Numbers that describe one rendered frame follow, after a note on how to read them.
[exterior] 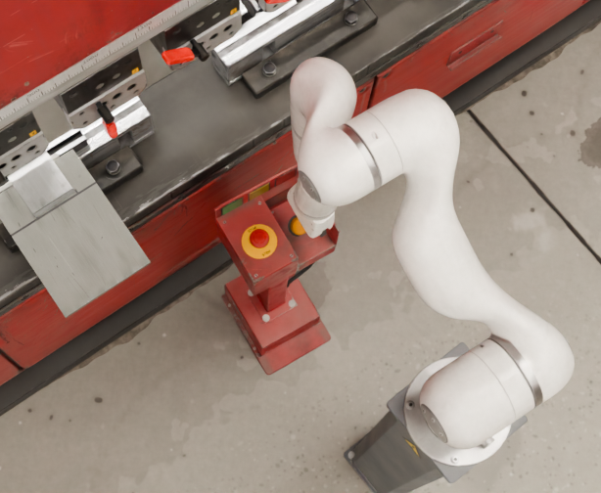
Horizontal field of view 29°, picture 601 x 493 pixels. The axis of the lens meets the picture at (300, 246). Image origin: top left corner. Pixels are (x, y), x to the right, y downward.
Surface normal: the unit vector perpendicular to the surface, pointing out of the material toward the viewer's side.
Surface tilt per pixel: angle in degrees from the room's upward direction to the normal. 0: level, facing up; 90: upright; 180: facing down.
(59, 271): 0
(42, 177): 0
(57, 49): 90
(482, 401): 9
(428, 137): 28
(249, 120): 0
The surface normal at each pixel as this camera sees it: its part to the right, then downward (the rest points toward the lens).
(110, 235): 0.04, -0.26
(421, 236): -0.29, 0.09
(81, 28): 0.58, 0.79
